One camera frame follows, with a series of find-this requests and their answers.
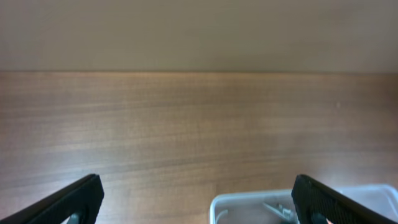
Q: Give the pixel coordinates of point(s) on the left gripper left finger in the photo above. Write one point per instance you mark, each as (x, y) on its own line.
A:
(78, 202)

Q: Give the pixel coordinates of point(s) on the clear plastic container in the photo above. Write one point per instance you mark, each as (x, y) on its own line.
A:
(251, 207)

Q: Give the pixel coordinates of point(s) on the silver combination wrench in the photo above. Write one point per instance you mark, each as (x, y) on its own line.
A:
(287, 215)

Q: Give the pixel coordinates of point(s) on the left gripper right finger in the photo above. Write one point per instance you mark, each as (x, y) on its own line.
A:
(317, 203)

